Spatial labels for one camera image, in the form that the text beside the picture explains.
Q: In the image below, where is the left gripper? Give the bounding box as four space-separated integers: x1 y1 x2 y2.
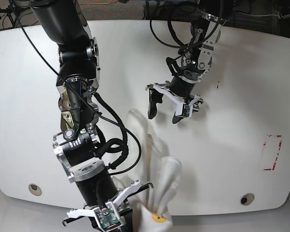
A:
146 73 203 124

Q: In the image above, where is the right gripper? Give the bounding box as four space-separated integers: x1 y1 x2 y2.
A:
62 161 153 232

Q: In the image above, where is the white T-shirt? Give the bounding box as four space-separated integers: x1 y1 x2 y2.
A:
111 108 183 232

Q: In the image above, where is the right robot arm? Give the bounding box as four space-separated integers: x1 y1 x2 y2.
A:
28 0 151 232

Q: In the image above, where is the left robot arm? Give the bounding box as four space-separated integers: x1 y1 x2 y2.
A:
146 0 233 124

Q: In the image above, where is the left table grommet hole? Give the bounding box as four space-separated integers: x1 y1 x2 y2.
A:
29 184 42 196

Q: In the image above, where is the table grommet hole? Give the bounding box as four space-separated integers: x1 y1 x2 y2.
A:
29 184 42 196
240 193 255 206

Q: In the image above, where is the red tape marking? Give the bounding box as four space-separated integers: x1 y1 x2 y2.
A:
260 134 282 171

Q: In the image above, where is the right table grommet hole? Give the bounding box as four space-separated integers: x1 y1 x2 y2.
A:
240 193 255 206

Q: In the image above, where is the white power strip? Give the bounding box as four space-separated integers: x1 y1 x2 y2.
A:
278 8 290 19

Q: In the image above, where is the black tripod stand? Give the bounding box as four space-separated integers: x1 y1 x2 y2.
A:
0 0 30 29

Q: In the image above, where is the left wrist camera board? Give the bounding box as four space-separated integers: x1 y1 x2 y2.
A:
182 104 193 118

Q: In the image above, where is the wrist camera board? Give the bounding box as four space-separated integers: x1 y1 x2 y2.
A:
182 104 193 118
93 202 123 232

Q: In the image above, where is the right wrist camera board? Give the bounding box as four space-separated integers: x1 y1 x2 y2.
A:
93 202 123 232

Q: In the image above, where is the yellow cable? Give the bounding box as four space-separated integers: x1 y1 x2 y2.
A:
79 0 116 7

